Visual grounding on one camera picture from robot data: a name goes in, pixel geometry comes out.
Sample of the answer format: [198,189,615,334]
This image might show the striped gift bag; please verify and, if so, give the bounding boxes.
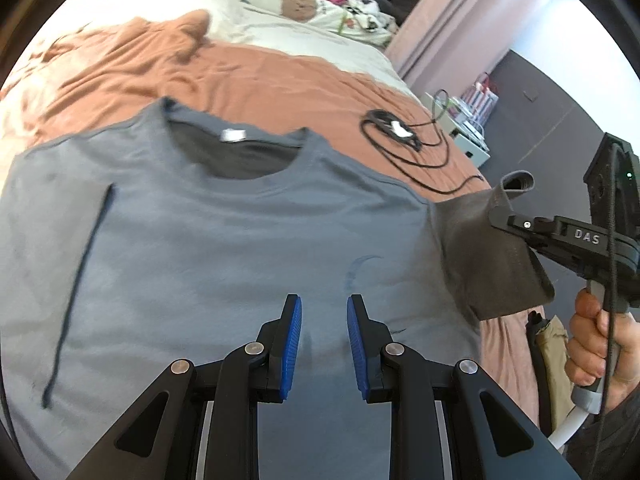
[461,73,499,126]

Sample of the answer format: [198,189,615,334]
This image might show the bear print pillow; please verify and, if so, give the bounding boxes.
[240,0,399,49]

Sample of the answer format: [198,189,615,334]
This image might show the khaki bag with strap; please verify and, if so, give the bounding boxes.
[525,310,574,437]

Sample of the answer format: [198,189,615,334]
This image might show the pink curtain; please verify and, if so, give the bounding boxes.
[385,0,549,96]

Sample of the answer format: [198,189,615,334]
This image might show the white bedside storage box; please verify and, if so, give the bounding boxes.
[420,89,490,168]

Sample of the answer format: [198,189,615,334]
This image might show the black cable with device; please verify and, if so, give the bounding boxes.
[360,88,485,196]

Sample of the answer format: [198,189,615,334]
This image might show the person's right hand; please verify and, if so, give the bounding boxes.
[565,289,640,412]

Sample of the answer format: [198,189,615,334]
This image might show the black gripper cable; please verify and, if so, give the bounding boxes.
[587,142,624,480]

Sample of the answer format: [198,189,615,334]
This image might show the black white patterned cloth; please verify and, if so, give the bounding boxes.
[338,0,398,48]

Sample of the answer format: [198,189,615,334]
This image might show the cream white duvet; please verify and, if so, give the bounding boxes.
[1,0,409,169]

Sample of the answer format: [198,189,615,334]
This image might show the terracotta orange blanket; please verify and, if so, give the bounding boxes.
[0,8,551,426]

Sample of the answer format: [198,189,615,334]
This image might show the grey t-shirt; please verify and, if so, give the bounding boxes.
[1,99,554,479]

